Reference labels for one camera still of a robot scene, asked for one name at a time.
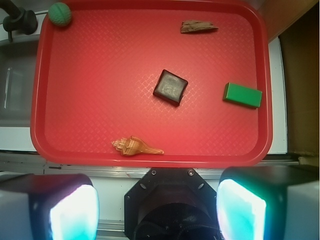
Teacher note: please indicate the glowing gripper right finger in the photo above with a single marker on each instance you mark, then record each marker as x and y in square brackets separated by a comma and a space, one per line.
[269, 203]

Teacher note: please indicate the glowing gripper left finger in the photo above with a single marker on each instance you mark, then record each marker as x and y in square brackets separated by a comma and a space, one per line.
[48, 207]

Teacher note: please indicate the brown wood chip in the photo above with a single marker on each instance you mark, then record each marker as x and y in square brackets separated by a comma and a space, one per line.
[197, 26]

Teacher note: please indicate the green rectangular block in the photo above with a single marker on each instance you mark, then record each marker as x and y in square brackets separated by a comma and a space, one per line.
[242, 95]

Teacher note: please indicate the tan conch seashell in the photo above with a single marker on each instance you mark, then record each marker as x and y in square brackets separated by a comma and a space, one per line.
[134, 146]

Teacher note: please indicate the black square block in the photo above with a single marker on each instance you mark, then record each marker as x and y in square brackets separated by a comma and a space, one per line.
[170, 88]

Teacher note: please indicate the red plastic tray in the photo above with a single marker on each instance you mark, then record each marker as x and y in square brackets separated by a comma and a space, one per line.
[94, 83]

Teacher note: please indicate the grey toy sink basin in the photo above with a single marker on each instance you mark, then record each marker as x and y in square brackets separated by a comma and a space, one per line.
[17, 71]

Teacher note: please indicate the brown cardboard panel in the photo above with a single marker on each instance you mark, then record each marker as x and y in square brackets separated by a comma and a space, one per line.
[296, 23]

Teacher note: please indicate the grey toy faucet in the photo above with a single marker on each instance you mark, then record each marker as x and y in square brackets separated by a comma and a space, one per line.
[18, 19]

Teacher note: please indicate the green golf ball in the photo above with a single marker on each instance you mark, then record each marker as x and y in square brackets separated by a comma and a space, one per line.
[60, 14]

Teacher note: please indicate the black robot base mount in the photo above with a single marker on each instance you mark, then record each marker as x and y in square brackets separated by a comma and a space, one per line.
[171, 204]

